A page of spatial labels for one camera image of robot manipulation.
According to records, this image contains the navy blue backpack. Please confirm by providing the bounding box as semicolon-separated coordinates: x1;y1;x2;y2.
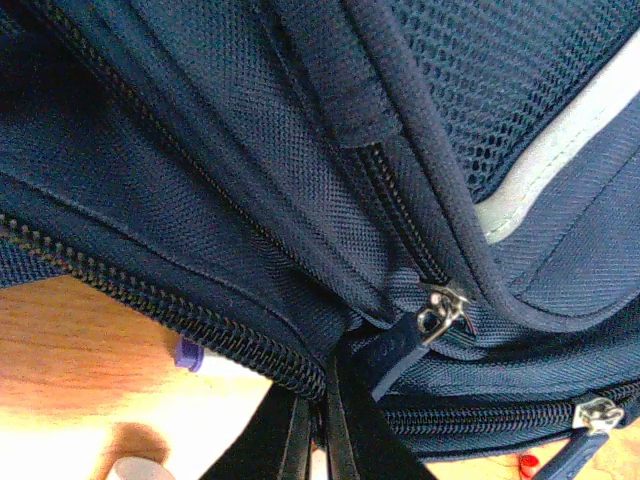
1;1;639;479

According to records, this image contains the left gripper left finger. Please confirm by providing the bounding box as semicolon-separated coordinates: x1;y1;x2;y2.
202;385;311;480

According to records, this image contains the red marker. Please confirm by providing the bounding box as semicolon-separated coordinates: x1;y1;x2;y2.
518;454;542;480

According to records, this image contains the green white glue stick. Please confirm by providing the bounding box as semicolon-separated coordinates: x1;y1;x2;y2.
106;457;174;480

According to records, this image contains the purple cap marker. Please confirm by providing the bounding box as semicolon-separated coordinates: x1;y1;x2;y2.
173;337;272;385

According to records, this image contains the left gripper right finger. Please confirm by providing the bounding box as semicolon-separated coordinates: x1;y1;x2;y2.
324;348;434;480

